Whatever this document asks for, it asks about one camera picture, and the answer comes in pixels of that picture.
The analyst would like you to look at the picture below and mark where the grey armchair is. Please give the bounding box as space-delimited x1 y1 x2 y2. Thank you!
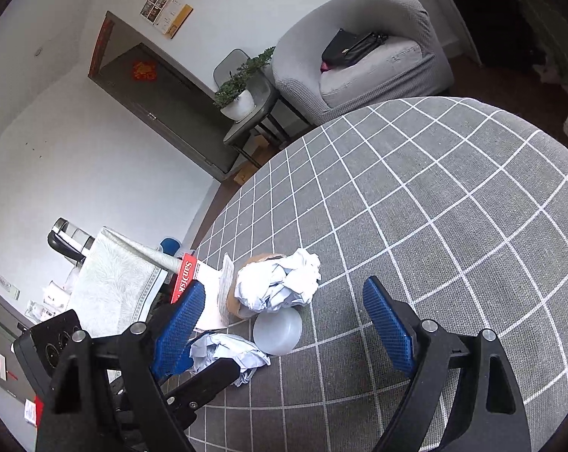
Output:
272 0 454 125

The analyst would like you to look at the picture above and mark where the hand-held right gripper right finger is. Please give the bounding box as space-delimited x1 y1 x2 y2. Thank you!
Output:
363 276 532 452

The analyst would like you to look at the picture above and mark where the small white paper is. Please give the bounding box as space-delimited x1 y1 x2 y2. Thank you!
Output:
190 333 271 387

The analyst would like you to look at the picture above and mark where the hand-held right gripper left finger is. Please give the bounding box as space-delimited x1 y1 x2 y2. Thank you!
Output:
35 281 206 452

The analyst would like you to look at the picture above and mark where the round grey checked table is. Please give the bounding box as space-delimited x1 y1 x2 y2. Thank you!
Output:
190 96 568 452

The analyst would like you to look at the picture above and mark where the large white paper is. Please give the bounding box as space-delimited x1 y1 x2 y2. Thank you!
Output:
234 247 322 314

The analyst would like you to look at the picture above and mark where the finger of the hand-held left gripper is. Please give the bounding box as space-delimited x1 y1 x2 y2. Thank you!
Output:
166 358 242 427

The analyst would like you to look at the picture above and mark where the grey entrance door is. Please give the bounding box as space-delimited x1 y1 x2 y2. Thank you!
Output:
0 275 44 401

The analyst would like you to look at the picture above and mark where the white plastic bowl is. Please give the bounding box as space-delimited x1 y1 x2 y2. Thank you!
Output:
253 308 303 356

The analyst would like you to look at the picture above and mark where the white wall switch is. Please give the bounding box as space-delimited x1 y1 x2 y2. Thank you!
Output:
0 272 21 299

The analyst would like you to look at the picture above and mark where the red door decoration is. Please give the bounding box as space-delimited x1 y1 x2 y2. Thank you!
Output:
131 59 158 82

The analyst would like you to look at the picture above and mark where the black handbag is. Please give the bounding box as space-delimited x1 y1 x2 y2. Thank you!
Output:
320 28 389 72

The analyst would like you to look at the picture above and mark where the grey dining chair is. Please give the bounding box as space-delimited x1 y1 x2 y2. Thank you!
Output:
212 48 294 168

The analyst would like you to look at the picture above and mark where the red and white card package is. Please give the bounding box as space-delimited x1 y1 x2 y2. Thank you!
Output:
171 253 237 333

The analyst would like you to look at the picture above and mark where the glass electric kettle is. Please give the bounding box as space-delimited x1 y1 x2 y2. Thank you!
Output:
47 217 96 264

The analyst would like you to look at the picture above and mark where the white patterned tablecloth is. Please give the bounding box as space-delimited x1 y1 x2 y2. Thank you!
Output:
69 226 185 340

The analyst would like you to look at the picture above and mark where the flat cardboard box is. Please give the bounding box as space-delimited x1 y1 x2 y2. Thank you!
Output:
234 144 277 184

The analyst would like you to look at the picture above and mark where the potted plant white pot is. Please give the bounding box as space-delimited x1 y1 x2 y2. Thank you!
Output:
213 46 276 122

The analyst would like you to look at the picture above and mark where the wall calendar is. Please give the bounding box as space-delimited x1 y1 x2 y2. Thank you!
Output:
140 0 193 40

